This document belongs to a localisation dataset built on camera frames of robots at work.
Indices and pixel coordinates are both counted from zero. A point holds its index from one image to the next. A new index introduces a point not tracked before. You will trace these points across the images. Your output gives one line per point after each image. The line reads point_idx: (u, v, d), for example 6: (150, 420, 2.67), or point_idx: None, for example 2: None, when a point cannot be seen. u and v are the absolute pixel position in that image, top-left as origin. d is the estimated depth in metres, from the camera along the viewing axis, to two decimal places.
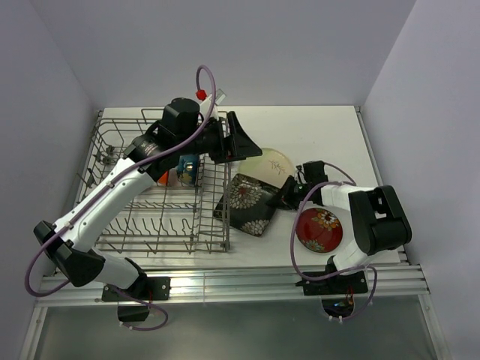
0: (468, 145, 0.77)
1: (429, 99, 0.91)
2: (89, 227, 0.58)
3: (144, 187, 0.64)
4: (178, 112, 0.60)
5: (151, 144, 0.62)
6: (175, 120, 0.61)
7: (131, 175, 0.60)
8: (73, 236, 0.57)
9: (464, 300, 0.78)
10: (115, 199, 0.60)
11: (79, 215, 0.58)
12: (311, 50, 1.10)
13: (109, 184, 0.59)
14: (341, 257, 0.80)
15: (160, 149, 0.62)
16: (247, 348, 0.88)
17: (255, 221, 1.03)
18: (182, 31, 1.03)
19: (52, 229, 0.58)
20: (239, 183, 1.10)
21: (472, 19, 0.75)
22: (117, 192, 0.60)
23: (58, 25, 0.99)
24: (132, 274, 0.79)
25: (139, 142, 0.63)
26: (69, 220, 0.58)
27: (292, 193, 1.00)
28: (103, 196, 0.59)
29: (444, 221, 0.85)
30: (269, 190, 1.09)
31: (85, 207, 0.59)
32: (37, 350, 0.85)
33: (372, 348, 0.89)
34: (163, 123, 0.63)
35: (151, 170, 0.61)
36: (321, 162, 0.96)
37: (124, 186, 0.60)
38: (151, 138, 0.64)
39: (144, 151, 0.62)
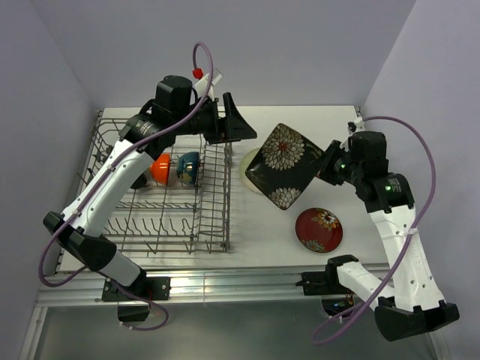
0: (467, 145, 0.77)
1: (430, 98, 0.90)
2: (97, 211, 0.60)
3: (145, 169, 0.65)
4: (171, 89, 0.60)
5: (145, 123, 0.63)
6: (169, 97, 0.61)
7: (130, 157, 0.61)
8: (82, 222, 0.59)
9: (464, 299, 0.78)
10: (118, 182, 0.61)
11: (85, 202, 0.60)
12: (310, 50, 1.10)
13: (109, 167, 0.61)
14: (348, 278, 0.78)
15: (154, 127, 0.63)
16: (247, 349, 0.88)
17: (290, 190, 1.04)
18: (182, 31, 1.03)
19: (61, 218, 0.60)
20: (280, 140, 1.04)
21: (471, 17, 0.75)
22: (118, 175, 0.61)
23: (58, 25, 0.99)
24: (134, 266, 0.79)
25: (133, 121, 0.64)
26: (76, 208, 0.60)
27: (331, 169, 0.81)
28: (106, 180, 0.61)
29: (444, 221, 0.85)
30: (311, 150, 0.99)
31: (91, 193, 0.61)
32: (37, 350, 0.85)
33: (372, 348, 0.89)
34: (157, 101, 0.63)
35: (148, 150, 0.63)
36: (382, 139, 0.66)
37: (124, 169, 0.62)
38: (145, 117, 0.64)
39: (139, 130, 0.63)
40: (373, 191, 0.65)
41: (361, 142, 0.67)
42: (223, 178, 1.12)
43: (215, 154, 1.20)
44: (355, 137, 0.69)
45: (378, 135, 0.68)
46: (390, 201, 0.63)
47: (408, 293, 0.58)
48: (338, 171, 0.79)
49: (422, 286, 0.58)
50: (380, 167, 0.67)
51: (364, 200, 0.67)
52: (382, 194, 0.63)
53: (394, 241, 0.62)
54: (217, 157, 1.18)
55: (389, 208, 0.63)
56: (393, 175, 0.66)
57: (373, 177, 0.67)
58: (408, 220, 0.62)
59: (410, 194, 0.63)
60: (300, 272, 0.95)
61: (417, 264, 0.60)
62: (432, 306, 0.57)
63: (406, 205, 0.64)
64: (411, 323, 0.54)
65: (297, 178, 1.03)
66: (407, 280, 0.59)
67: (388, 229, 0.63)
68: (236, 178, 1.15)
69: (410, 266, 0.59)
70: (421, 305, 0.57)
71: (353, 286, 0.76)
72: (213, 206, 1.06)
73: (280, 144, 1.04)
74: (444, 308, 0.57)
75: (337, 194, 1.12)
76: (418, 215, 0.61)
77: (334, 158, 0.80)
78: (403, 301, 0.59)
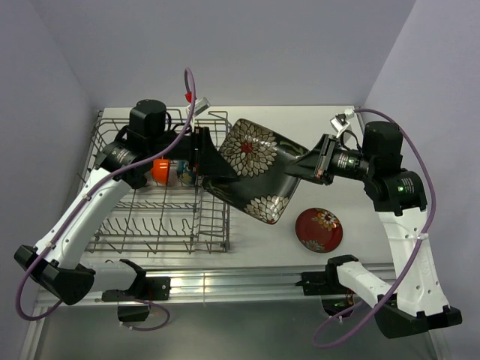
0: (467, 145, 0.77)
1: (430, 98, 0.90)
2: (73, 244, 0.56)
3: (122, 196, 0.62)
4: (145, 115, 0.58)
5: (122, 150, 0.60)
6: (143, 124, 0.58)
7: (106, 186, 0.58)
8: (57, 255, 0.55)
9: (465, 301, 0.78)
10: (94, 212, 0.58)
11: (59, 233, 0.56)
12: (310, 50, 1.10)
13: (85, 196, 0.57)
14: (347, 277, 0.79)
15: (131, 154, 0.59)
16: (247, 349, 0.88)
17: (268, 199, 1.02)
18: (182, 31, 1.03)
19: (34, 253, 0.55)
20: (243, 142, 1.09)
21: (471, 17, 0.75)
22: (94, 204, 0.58)
23: (59, 25, 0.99)
24: (131, 273, 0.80)
25: (109, 149, 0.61)
26: (50, 241, 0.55)
27: (332, 166, 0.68)
28: (82, 209, 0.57)
29: (445, 222, 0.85)
30: (285, 148, 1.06)
31: (64, 224, 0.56)
32: (37, 349, 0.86)
33: (373, 348, 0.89)
34: (131, 127, 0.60)
35: (125, 178, 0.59)
36: (399, 136, 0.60)
37: (100, 197, 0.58)
38: (119, 144, 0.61)
39: (116, 158, 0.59)
40: (383, 190, 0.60)
41: (373, 136, 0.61)
42: None
43: None
44: (367, 130, 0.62)
45: (394, 129, 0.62)
46: (401, 202, 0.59)
47: (413, 298, 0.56)
48: (344, 168, 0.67)
49: (428, 292, 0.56)
50: (393, 163, 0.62)
51: (373, 199, 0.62)
52: (394, 194, 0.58)
53: (403, 244, 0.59)
54: None
55: (400, 211, 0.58)
56: (405, 174, 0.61)
57: (385, 175, 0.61)
58: (418, 224, 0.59)
59: (423, 195, 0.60)
60: (300, 272, 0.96)
61: (424, 269, 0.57)
62: (436, 311, 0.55)
63: (418, 206, 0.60)
64: (412, 328, 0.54)
65: (271, 184, 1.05)
66: (412, 285, 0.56)
67: (397, 232, 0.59)
68: None
69: (418, 271, 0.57)
70: (425, 310, 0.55)
71: (352, 283, 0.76)
72: (213, 206, 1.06)
73: (244, 146, 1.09)
74: (447, 313, 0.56)
75: (337, 194, 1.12)
76: (428, 220, 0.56)
77: (334, 155, 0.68)
78: (406, 307, 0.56)
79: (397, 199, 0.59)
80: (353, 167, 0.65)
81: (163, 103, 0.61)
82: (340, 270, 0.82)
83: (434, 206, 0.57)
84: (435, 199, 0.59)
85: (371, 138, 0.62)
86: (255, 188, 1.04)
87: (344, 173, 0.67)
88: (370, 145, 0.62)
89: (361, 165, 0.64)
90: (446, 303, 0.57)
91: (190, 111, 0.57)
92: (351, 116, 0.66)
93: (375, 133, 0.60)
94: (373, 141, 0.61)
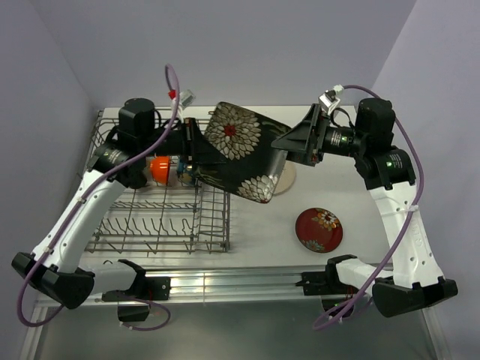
0: (466, 147, 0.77)
1: (430, 99, 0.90)
2: (70, 247, 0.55)
3: (117, 196, 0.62)
4: (133, 115, 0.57)
5: (115, 151, 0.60)
6: (133, 124, 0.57)
7: (101, 187, 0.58)
8: (55, 259, 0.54)
9: (465, 301, 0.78)
10: (89, 214, 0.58)
11: (56, 238, 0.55)
12: (311, 51, 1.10)
13: (79, 199, 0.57)
14: (348, 273, 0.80)
15: (124, 155, 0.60)
16: (247, 349, 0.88)
17: (258, 180, 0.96)
18: (182, 31, 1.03)
19: (31, 259, 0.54)
20: (225, 124, 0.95)
21: (471, 18, 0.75)
22: (89, 206, 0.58)
23: (59, 25, 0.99)
24: (131, 272, 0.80)
25: (101, 150, 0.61)
26: (48, 246, 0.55)
27: (325, 145, 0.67)
28: (78, 213, 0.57)
29: (444, 223, 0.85)
30: (269, 126, 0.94)
31: (61, 229, 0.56)
32: (37, 349, 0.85)
33: (373, 348, 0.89)
34: (120, 128, 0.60)
35: (119, 178, 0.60)
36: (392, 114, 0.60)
37: (96, 199, 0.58)
38: (110, 144, 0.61)
39: (109, 160, 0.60)
40: (373, 167, 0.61)
41: (368, 114, 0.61)
42: None
43: None
44: (360, 107, 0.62)
45: (388, 106, 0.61)
46: (391, 178, 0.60)
47: (408, 270, 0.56)
48: (336, 145, 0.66)
49: (422, 262, 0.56)
50: (384, 142, 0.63)
51: (364, 177, 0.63)
52: (383, 170, 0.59)
53: (394, 217, 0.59)
54: None
55: (389, 185, 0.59)
56: (394, 152, 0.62)
57: (376, 152, 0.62)
58: (408, 197, 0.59)
59: (412, 170, 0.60)
60: (300, 272, 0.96)
61: (416, 239, 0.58)
62: (430, 283, 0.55)
63: (408, 181, 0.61)
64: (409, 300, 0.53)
65: (259, 164, 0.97)
66: (406, 257, 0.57)
67: (388, 206, 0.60)
68: None
69: (410, 244, 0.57)
70: (419, 281, 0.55)
71: (353, 279, 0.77)
72: (213, 206, 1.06)
73: (226, 129, 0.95)
74: (442, 284, 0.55)
75: (336, 194, 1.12)
76: (418, 193, 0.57)
77: (327, 131, 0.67)
78: (403, 280, 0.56)
79: (387, 175, 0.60)
80: (346, 145, 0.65)
81: (151, 101, 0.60)
82: (339, 265, 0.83)
83: (421, 180, 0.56)
84: (423, 173, 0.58)
85: (364, 116, 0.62)
86: (243, 171, 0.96)
87: (335, 151, 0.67)
88: (364, 123, 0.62)
89: (354, 143, 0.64)
90: (442, 274, 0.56)
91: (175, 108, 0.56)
92: (340, 92, 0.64)
93: (370, 110, 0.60)
94: (366, 118, 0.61)
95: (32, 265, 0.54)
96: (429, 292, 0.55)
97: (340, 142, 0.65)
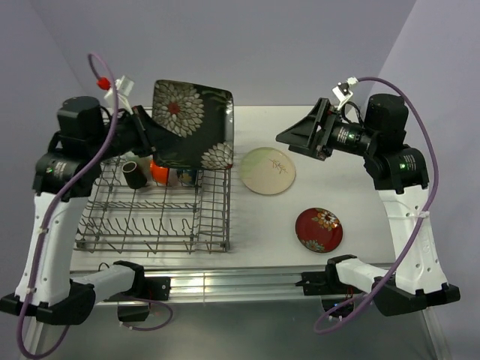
0: (467, 146, 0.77)
1: (430, 99, 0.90)
2: (53, 279, 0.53)
3: (81, 211, 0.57)
4: (75, 115, 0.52)
5: (59, 161, 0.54)
6: (77, 125, 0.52)
7: (59, 210, 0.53)
8: (42, 296, 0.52)
9: (466, 301, 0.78)
10: (58, 241, 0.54)
11: (34, 275, 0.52)
12: (311, 51, 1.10)
13: (41, 231, 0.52)
14: (347, 273, 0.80)
15: (71, 163, 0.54)
16: (247, 349, 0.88)
17: (215, 148, 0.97)
18: (183, 31, 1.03)
19: (18, 301, 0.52)
20: (169, 103, 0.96)
21: (472, 18, 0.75)
22: (55, 233, 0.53)
23: (59, 25, 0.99)
24: (129, 275, 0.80)
25: (44, 163, 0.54)
26: (28, 286, 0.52)
27: (331, 140, 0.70)
28: (46, 244, 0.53)
29: (445, 223, 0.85)
30: (211, 95, 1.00)
31: (35, 265, 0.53)
32: (37, 349, 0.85)
33: (373, 348, 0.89)
34: (64, 133, 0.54)
35: (74, 192, 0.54)
36: (405, 112, 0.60)
37: (58, 224, 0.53)
38: (54, 155, 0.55)
39: (55, 172, 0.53)
40: (385, 168, 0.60)
41: (379, 111, 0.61)
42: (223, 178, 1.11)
43: None
44: (370, 104, 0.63)
45: (401, 105, 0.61)
46: (402, 181, 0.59)
47: (412, 277, 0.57)
48: (343, 141, 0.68)
49: (427, 270, 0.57)
50: (395, 142, 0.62)
51: (374, 177, 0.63)
52: (396, 172, 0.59)
53: (404, 223, 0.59)
54: None
55: (400, 190, 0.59)
56: (408, 151, 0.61)
57: (387, 151, 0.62)
58: (419, 202, 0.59)
59: (425, 172, 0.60)
60: (300, 272, 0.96)
61: (423, 246, 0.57)
62: (434, 289, 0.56)
63: (420, 184, 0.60)
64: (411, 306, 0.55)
65: (209, 133, 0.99)
66: (412, 264, 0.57)
67: (398, 211, 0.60)
68: (236, 178, 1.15)
69: (417, 250, 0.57)
70: (424, 289, 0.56)
71: (353, 279, 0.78)
72: (213, 206, 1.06)
73: (170, 107, 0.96)
74: (446, 291, 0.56)
75: (337, 194, 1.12)
76: (429, 199, 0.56)
77: (334, 127, 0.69)
78: (406, 286, 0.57)
79: (399, 177, 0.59)
80: (352, 142, 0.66)
81: (95, 99, 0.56)
82: (339, 265, 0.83)
83: (436, 185, 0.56)
84: (437, 178, 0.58)
85: (375, 113, 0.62)
86: (199, 143, 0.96)
87: (343, 147, 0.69)
88: (373, 120, 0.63)
89: (361, 140, 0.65)
90: (446, 281, 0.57)
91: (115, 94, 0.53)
92: (355, 85, 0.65)
93: (382, 107, 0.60)
94: (377, 115, 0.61)
95: (20, 304, 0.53)
96: (432, 298, 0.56)
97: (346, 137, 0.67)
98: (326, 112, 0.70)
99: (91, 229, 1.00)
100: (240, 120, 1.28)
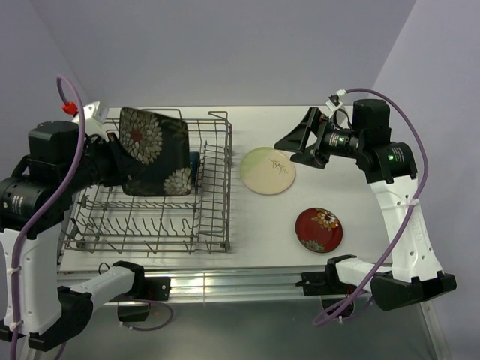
0: (468, 145, 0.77)
1: (431, 97, 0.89)
2: (37, 312, 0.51)
3: (56, 236, 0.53)
4: (49, 137, 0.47)
5: (17, 188, 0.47)
6: (52, 148, 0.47)
7: (28, 248, 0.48)
8: (30, 328, 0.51)
9: (467, 301, 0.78)
10: (33, 277, 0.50)
11: (18, 310, 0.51)
12: (311, 50, 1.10)
13: (12, 272, 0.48)
14: (347, 272, 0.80)
15: (28, 192, 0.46)
16: (247, 349, 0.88)
17: (175, 172, 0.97)
18: (182, 31, 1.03)
19: (9, 331, 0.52)
20: (133, 129, 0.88)
21: (472, 16, 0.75)
22: (28, 271, 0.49)
23: (59, 26, 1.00)
24: (129, 276, 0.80)
25: (1, 190, 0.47)
26: (14, 319, 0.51)
27: (325, 145, 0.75)
28: (21, 281, 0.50)
29: (445, 222, 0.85)
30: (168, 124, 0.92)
31: (15, 301, 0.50)
32: (37, 349, 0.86)
33: (373, 348, 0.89)
34: (34, 156, 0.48)
35: (42, 223, 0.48)
36: (386, 108, 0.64)
37: (30, 260, 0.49)
38: (15, 180, 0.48)
39: (11, 203, 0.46)
40: (374, 160, 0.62)
41: (361, 109, 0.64)
42: (223, 178, 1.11)
43: (214, 154, 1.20)
44: (354, 106, 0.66)
45: (382, 103, 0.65)
46: (391, 172, 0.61)
47: (408, 265, 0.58)
48: (333, 145, 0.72)
49: (421, 257, 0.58)
50: (382, 137, 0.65)
51: (365, 172, 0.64)
52: (385, 163, 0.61)
53: (395, 211, 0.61)
54: (217, 157, 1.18)
55: (391, 179, 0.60)
56: (396, 145, 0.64)
57: (375, 146, 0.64)
58: (409, 191, 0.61)
59: (413, 163, 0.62)
60: (300, 272, 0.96)
61: (416, 233, 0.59)
62: (429, 277, 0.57)
63: (409, 175, 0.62)
64: (408, 293, 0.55)
65: (169, 160, 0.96)
66: (406, 252, 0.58)
67: (388, 200, 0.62)
68: (236, 178, 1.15)
69: (410, 238, 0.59)
70: (418, 276, 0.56)
71: (353, 277, 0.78)
72: (213, 206, 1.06)
73: (133, 133, 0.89)
74: (441, 278, 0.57)
75: (336, 193, 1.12)
76: (419, 187, 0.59)
77: (326, 133, 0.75)
78: (402, 274, 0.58)
79: (388, 169, 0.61)
80: (343, 145, 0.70)
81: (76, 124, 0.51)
82: (338, 263, 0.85)
83: (426, 172, 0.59)
84: (427, 167, 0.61)
85: (357, 112, 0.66)
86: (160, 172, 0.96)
87: (335, 151, 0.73)
88: (358, 119, 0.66)
89: (350, 142, 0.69)
90: (441, 269, 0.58)
91: (83, 122, 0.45)
92: (343, 96, 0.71)
93: (362, 106, 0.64)
94: (361, 114, 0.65)
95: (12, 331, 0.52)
96: (428, 286, 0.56)
97: (336, 141, 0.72)
98: (318, 119, 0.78)
99: (91, 229, 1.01)
100: (240, 120, 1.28)
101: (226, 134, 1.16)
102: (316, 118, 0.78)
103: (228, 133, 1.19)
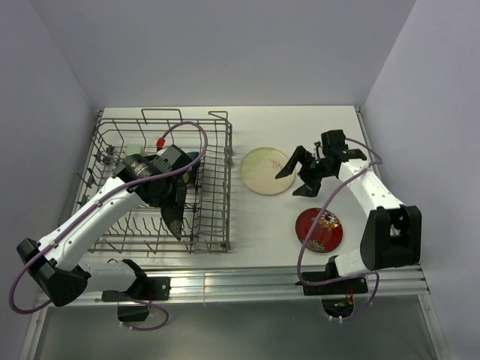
0: (470, 146, 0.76)
1: (430, 99, 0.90)
2: (74, 246, 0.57)
3: (132, 207, 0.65)
4: (181, 152, 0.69)
5: (141, 164, 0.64)
6: (178, 158, 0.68)
7: (120, 195, 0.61)
8: (57, 255, 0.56)
9: (466, 300, 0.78)
10: (103, 217, 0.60)
11: (64, 234, 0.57)
12: (311, 51, 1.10)
13: (97, 202, 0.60)
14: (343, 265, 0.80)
15: (148, 170, 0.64)
16: (247, 349, 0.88)
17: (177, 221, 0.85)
18: (182, 31, 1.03)
19: (36, 247, 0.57)
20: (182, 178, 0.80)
21: (472, 19, 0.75)
22: (104, 211, 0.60)
23: (58, 27, 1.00)
24: (130, 276, 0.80)
25: (128, 161, 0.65)
26: (54, 239, 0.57)
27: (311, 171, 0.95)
28: (91, 215, 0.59)
29: (444, 223, 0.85)
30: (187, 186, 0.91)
31: (71, 225, 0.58)
32: (37, 348, 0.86)
33: (372, 347, 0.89)
34: (163, 157, 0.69)
35: (139, 191, 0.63)
36: (340, 131, 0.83)
37: (111, 205, 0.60)
38: (139, 158, 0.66)
39: (134, 171, 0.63)
40: (335, 160, 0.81)
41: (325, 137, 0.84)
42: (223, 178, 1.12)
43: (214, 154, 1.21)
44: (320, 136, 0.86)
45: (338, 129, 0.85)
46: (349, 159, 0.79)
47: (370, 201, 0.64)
48: (314, 169, 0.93)
49: (382, 196, 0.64)
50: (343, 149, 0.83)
51: (333, 170, 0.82)
52: (340, 156, 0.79)
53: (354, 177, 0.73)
54: (217, 157, 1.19)
55: (346, 160, 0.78)
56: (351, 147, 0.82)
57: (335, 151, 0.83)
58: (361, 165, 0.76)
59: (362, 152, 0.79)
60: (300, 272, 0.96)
61: (375, 183, 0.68)
62: (393, 206, 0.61)
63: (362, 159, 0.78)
64: (373, 216, 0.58)
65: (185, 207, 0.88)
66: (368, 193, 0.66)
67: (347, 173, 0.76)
68: (236, 178, 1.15)
69: (368, 184, 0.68)
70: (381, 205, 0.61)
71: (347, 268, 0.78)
72: (213, 206, 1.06)
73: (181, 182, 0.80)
74: (404, 208, 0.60)
75: (336, 193, 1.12)
76: None
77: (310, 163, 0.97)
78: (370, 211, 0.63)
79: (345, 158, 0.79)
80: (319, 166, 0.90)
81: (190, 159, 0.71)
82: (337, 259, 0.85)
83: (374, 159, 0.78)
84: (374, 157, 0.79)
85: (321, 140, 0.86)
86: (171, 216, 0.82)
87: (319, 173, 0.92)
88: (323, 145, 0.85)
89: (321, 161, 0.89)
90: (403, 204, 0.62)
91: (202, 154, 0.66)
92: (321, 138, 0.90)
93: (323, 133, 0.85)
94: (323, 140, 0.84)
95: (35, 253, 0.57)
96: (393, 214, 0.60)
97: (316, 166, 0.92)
98: (303, 155, 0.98)
99: None
100: (240, 120, 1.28)
101: (226, 134, 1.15)
102: (301, 154, 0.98)
103: (227, 133, 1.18)
